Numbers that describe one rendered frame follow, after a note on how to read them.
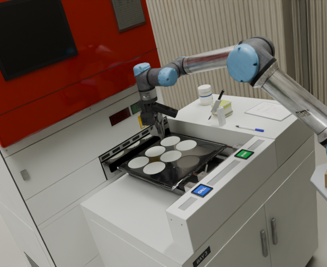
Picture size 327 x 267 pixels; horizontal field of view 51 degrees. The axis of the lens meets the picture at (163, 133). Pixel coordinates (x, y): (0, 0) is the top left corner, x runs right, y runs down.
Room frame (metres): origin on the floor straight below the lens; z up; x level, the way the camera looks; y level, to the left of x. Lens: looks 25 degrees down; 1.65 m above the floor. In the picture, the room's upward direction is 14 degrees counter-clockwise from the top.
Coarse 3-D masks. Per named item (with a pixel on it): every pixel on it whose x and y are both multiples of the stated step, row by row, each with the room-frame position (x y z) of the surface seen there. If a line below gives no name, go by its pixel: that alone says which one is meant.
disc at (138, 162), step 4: (132, 160) 1.43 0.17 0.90; (136, 160) 1.42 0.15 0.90; (140, 160) 1.41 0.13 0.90; (144, 160) 1.40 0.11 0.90; (148, 160) 1.39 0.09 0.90; (128, 164) 1.39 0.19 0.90; (132, 164) 1.39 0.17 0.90; (136, 164) 1.38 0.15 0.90; (140, 164) 1.37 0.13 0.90; (144, 164) 1.36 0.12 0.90
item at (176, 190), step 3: (129, 174) 1.43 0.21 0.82; (138, 177) 1.38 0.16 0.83; (144, 180) 1.35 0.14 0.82; (153, 183) 1.30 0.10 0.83; (159, 186) 1.27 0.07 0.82; (165, 189) 1.24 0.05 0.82; (168, 189) 1.23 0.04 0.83; (174, 189) 1.19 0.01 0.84; (177, 189) 1.18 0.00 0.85; (180, 189) 1.17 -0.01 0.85; (183, 189) 1.17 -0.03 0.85; (174, 192) 1.20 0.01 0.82; (177, 192) 1.18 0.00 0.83; (180, 192) 1.17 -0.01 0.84; (183, 192) 1.15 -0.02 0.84
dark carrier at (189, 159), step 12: (156, 144) 1.53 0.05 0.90; (204, 144) 1.41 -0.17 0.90; (216, 144) 1.38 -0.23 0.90; (144, 156) 1.43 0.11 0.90; (156, 156) 1.40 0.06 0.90; (192, 156) 1.32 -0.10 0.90; (204, 156) 1.30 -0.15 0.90; (132, 168) 1.35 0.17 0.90; (168, 168) 1.27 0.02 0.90; (180, 168) 1.25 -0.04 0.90; (192, 168) 1.22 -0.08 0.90; (156, 180) 1.20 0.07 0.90; (168, 180) 1.18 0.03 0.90
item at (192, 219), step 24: (264, 144) 1.17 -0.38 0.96; (216, 168) 1.09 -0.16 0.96; (240, 168) 1.05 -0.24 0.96; (264, 168) 1.13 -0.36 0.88; (216, 192) 0.94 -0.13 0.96; (240, 192) 1.02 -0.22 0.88; (168, 216) 0.91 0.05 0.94; (192, 216) 0.86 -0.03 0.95; (216, 216) 0.93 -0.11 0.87; (192, 240) 0.85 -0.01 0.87
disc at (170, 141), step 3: (165, 138) 1.57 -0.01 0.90; (168, 138) 1.56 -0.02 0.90; (171, 138) 1.55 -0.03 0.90; (174, 138) 1.54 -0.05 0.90; (177, 138) 1.54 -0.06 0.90; (162, 141) 1.54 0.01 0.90; (165, 141) 1.53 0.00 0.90; (168, 141) 1.53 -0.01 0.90; (171, 141) 1.52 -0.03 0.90; (174, 141) 1.51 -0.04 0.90; (177, 141) 1.50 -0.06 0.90; (162, 144) 1.51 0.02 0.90; (165, 144) 1.51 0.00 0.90; (168, 144) 1.50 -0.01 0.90; (171, 144) 1.49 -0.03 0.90; (174, 144) 1.48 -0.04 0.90
